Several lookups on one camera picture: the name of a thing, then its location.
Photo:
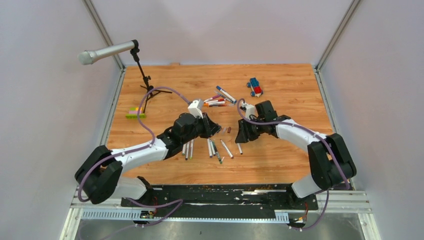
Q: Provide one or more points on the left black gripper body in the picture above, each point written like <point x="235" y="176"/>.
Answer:
<point x="197" y="130"/>

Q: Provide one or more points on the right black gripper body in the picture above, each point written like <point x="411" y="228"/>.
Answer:
<point x="261" y="128"/>

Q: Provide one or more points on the black capped white marker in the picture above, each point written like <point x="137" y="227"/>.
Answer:
<point x="239" y="148"/>

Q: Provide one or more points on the light green white marker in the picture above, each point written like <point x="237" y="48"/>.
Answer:
<point x="191" y="149"/>

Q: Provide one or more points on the silver grey pen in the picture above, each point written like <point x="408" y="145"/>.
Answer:
<point x="216" y="152"/>

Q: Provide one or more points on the dark blue capped marker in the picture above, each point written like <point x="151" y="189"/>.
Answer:
<point x="212" y="147"/>

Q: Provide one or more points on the brown capped white marker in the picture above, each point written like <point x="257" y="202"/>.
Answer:
<point x="227" y="149"/>

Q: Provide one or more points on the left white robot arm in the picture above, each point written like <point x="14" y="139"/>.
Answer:
<point x="100" y="177"/>

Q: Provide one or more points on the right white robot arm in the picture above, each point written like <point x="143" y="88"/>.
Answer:
<point x="330" y="161"/>

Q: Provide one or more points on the blue red toy brick car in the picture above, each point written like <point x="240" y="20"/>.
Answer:
<point x="255" y="88"/>

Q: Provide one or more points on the red capped white marker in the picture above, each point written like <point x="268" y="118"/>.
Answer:
<point x="220" y="105"/>

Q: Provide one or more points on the orange capped white marker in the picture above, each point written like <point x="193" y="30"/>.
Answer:
<point x="216" y="103"/>

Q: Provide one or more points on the grey capped marker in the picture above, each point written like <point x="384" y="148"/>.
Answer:
<point x="223" y="96"/>

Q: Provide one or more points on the blue capped white marker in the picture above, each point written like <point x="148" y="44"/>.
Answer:
<point x="231" y="98"/>

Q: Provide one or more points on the black microphone tripod stand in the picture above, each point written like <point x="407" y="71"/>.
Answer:
<point x="149" y="88"/>

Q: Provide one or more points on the green pink toy brick stack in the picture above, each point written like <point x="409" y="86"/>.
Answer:
<point x="135" y="112"/>

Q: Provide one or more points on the silver microphone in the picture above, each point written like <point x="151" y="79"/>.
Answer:
<point x="89" y="57"/>

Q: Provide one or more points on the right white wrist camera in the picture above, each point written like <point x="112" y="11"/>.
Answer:
<point x="248" y="110"/>

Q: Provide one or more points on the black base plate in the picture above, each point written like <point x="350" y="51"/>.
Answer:
<point x="229" y="201"/>

